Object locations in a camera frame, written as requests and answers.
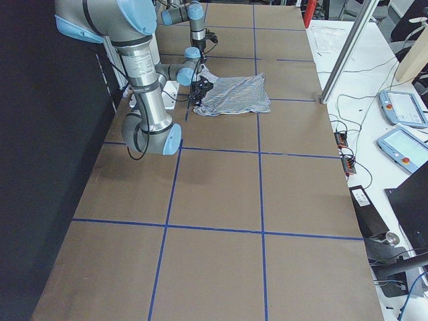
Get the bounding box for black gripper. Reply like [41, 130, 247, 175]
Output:
[189, 76, 213, 104]
[192, 29, 218, 56]

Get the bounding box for navy white striped polo shirt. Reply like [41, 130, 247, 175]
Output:
[191, 66, 271, 116]

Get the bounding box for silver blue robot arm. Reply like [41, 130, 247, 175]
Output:
[55, 1, 218, 155]
[160, 1, 218, 57]

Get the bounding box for red cylinder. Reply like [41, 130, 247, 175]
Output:
[304, 0, 318, 27]

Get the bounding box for clear plastic bag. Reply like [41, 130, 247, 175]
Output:
[308, 25, 348, 56]

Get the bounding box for blue tape grid lines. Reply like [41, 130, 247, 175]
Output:
[72, 3, 365, 321]

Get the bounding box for upper blue teach pendant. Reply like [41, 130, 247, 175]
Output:
[379, 90, 427, 128]

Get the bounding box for blue teach pendant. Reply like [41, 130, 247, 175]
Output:
[379, 90, 427, 128]
[376, 126, 427, 174]

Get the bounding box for black box with label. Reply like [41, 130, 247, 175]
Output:
[349, 185, 389, 238]

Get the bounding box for lower blue teach pendant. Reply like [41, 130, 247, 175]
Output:
[376, 126, 427, 174]

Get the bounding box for steel cup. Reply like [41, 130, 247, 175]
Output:
[384, 231, 400, 247]

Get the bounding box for black cable strip hub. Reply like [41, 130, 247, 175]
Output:
[334, 131, 356, 177]

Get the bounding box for aluminium camera post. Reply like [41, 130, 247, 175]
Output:
[320, 0, 379, 104]

